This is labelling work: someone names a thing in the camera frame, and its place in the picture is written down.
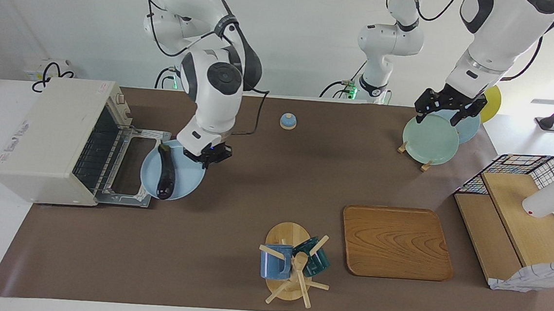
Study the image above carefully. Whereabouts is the dark purple eggplant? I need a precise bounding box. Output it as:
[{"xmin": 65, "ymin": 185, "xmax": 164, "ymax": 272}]
[{"xmin": 153, "ymin": 140, "xmax": 180, "ymax": 201}]

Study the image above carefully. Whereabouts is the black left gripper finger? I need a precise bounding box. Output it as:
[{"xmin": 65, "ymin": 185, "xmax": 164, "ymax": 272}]
[
  {"xmin": 413, "ymin": 105, "xmax": 430, "ymax": 126},
  {"xmin": 451, "ymin": 109, "xmax": 477, "ymax": 129}
]

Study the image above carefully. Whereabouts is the black base cable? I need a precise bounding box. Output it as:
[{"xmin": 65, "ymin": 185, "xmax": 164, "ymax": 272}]
[
  {"xmin": 154, "ymin": 66, "xmax": 182, "ymax": 91},
  {"xmin": 319, "ymin": 58, "xmax": 368, "ymax": 102}
]

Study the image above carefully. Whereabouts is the wooden stepped shelf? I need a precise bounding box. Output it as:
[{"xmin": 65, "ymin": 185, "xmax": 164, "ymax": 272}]
[{"xmin": 448, "ymin": 168, "xmax": 554, "ymax": 289}]

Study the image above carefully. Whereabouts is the small blue bell wooden knob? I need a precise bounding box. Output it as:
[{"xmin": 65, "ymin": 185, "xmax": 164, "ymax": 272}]
[{"xmin": 279, "ymin": 112, "xmax": 298, "ymax": 131}]

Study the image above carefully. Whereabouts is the black wire basket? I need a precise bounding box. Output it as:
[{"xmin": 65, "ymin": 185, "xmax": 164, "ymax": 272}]
[{"xmin": 447, "ymin": 148, "xmax": 554, "ymax": 293}]

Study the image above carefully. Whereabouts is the wooden dish rack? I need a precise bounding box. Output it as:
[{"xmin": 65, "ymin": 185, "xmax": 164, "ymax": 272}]
[{"xmin": 395, "ymin": 139, "xmax": 435, "ymax": 173}]

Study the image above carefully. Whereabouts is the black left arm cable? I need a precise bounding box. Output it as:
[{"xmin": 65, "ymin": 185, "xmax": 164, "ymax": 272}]
[{"xmin": 410, "ymin": 0, "xmax": 548, "ymax": 85}]

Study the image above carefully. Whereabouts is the wooden serving tray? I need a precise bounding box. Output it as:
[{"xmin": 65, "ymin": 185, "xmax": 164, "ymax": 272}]
[{"xmin": 339, "ymin": 203, "xmax": 458, "ymax": 284}]

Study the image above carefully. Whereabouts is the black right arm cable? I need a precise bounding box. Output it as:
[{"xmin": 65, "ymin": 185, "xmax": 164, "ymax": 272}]
[{"xmin": 117, "ymin": 0, "xmax": 277, "ymax": 139}]

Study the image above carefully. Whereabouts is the wooden mug tree stand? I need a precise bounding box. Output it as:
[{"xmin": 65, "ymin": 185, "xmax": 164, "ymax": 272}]
[{"xmin": 254, "ymin": 220, "xmax": 335, "ymax": 310}]

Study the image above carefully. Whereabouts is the blue mug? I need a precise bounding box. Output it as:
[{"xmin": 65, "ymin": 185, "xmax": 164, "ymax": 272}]
[{"xmin": 258, "ymin": 243, "xmax": 295, "ymax": 281}]

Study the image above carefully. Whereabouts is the light blue round plate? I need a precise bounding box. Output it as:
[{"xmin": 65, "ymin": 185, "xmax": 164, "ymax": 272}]
[{"xmin": 138, "ymin": 137, "xmax": 208, "ymax": 204}]

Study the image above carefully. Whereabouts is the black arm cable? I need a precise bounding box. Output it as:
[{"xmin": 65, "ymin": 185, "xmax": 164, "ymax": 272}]
[
  {"xmin": 410, "ymin": 0, "xmax": 548, "ymax": 85},
  {"xmin": 117, "ymin": 0, "xmax": 277, "ymax": 139}
]

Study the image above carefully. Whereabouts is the beige toaster oven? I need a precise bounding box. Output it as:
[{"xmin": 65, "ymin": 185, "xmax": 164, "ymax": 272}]
[{"xmin": 0, "ymin": 73, "xmax": 176, "ymax": 213}]

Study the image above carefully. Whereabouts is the white power strip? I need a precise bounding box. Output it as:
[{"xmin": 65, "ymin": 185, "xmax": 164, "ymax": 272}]
[{"xmin": 23, "ymin": 56, "xmax": 76, "ymax": 84}]

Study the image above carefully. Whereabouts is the dark green mug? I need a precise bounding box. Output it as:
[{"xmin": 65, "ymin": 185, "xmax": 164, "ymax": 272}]
[{"xmin": 290, "ymin": 234, "xmax": 333, "ymax": 280}]

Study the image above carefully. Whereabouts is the black power strip cable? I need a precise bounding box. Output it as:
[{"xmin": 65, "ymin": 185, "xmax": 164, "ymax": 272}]
[{"xmin": 31, "ymin": 60, "xmax": 76, "ymax": 96}]

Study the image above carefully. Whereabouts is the pale green plate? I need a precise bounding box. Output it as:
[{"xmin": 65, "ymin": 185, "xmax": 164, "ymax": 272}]
[{"xmin": 400, "ymin": 111, "xmax": 462, "ymax": 168}]

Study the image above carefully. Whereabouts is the light blue racked plate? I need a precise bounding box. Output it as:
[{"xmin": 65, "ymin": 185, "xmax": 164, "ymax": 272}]
[{"xmin": 446, "ymin": 109, "xmax": 483, "ymax": 146}]

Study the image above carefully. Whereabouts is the yellow plate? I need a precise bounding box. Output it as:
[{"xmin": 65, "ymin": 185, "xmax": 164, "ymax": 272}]
[{"xmin": 478, "ymin": 84, "xmax": 504, "ymax": 126}]

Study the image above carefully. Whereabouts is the brown table mat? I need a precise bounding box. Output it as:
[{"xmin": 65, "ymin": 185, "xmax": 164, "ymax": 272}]
[{"xmin": 0, "ymin": 76, "xmax": 554, "ymax": 311}]

